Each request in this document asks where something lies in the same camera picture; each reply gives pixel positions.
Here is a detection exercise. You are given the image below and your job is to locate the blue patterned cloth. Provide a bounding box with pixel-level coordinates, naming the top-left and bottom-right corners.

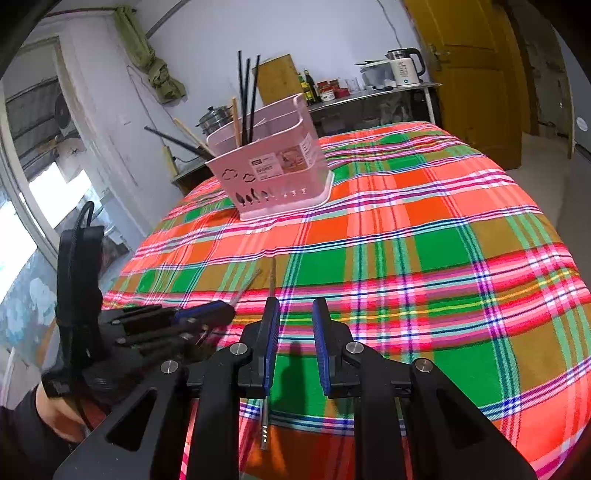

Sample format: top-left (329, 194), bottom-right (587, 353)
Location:
top-left (0, 251), bottom-right (58, 356)

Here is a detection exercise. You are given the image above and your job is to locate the plaid tablecloth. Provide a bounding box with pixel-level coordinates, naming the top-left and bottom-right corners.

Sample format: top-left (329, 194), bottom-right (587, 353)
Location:
top-left (102, 121), bottom-right (591, 480)

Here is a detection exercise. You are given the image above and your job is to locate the wall exhaust fan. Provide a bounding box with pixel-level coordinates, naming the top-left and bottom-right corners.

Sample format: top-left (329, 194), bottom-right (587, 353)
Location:
top-left (54, 95), bottom-right (80, 137)

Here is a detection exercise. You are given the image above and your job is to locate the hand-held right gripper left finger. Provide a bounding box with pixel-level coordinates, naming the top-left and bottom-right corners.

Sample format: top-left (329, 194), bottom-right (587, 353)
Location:
top-left (53, 296), bottom-right (281, 480)

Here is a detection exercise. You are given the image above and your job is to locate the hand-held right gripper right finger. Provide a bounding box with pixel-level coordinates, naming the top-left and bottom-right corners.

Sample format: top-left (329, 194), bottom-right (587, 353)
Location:
top-left (311, 296), bottom-right (539, 480)

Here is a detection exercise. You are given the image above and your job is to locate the window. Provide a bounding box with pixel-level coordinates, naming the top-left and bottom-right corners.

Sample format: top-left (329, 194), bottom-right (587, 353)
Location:
top-left (0, 37), bottom-right (109, 287)

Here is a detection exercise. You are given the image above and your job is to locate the steel counter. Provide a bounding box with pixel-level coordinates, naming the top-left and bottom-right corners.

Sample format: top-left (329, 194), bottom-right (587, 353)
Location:
top-left (307, 82), bottom-right (443, 137)

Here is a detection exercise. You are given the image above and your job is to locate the green hanging cloth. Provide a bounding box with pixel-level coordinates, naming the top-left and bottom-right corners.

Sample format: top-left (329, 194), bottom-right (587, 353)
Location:
top-left (113, 6), bottom-right (187, 103)

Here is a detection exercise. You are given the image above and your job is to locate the yellow door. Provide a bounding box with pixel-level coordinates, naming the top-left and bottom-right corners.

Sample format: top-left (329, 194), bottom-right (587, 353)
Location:
top-left (403, 0), bottom-right (522, 171)

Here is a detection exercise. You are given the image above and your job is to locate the metal chopstick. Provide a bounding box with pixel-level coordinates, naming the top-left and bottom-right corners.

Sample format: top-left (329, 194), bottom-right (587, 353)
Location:
top-left (228, 269), bottom-right (263, 308)
top-left (259, 257), bottom-right (279, 452)

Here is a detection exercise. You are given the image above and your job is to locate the black chopstick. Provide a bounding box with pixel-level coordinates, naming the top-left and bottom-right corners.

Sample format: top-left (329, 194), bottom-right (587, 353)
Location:
top-left (244, 58), bottom-right (253, 145)
top-left (144, 126), bottom-right (211, 155)
top-left (237, 50), bottom-right (245, 146)
top-left (148, 130), bottom-right (214, 160)
top-left (249, 54), bottom-right (262, 139)

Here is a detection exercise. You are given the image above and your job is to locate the white rice cooker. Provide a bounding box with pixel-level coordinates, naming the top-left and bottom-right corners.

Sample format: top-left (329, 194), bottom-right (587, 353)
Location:
top-left (355, 59), bottom-right (394, 90)

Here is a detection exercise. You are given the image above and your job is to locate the electric kettle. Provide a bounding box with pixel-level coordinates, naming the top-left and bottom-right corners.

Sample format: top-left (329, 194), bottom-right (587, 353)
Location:
top-left (387, 47), bottom-right (426, 88)

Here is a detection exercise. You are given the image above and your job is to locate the person's left forearm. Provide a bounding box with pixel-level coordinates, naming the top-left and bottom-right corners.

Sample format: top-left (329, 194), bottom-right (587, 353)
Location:
top-left (0, 385), bottom-right (88, 480)

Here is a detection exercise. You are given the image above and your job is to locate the steel steamer pot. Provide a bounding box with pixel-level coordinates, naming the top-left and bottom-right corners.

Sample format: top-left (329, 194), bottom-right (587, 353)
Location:
top-left (196, 105), bottom-right (233, 136)

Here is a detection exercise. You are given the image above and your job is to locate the wooden cutting board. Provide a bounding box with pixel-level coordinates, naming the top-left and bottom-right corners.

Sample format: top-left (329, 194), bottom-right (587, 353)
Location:
top-left (255, 54), bottom-right (304, 106)

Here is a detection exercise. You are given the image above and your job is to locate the low steel stand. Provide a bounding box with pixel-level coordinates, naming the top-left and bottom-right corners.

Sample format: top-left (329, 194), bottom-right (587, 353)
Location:
top-left (172, 154), bottom-right (215, 195)

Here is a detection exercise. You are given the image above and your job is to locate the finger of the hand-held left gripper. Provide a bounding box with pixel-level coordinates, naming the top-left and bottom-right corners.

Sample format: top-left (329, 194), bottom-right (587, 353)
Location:
top-left (115, 324), bottom-right (216, 359)
top-left (118, 299), bottom-right (237, 336)

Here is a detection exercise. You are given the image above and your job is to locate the pink plastic basket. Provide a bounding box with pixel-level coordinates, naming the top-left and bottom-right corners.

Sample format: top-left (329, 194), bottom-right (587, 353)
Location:
top-left (205, 92), bottom-right (335, 221)

